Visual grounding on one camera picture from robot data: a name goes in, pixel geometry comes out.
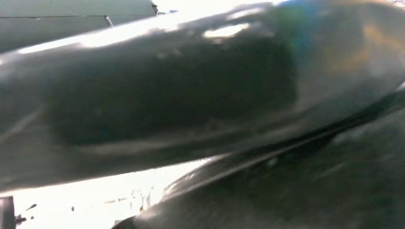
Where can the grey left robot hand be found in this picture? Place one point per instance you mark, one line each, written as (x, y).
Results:
(63, 19)

